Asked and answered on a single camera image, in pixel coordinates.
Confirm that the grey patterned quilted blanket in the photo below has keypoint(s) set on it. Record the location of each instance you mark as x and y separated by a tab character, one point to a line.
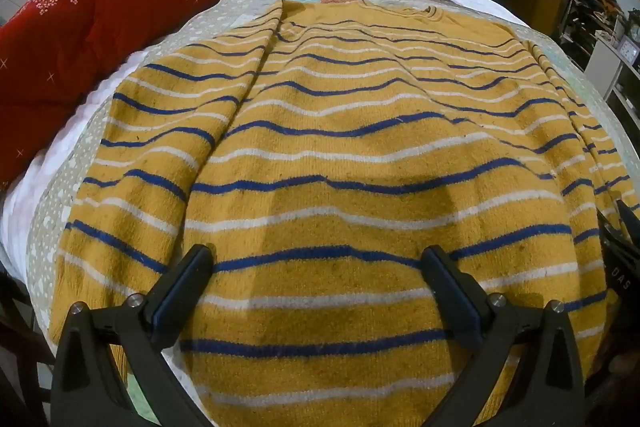
235	7

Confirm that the red floral quilt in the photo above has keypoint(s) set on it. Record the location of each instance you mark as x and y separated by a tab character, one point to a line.
100	17

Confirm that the white open cabinet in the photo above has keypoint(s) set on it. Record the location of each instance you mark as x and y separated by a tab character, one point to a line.
607	67

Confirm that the dark cluttered shelf rack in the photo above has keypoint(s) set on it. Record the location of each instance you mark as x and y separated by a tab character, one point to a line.
590	17

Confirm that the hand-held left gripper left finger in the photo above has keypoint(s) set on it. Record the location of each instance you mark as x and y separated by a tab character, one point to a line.
167	312

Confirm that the yellow striped knit sweater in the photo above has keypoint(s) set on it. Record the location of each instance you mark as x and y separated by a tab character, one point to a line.
320	157

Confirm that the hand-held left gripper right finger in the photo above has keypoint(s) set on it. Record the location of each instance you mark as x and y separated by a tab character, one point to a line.
465	309

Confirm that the small desk clock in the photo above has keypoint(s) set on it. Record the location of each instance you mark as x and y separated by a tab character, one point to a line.
629	51

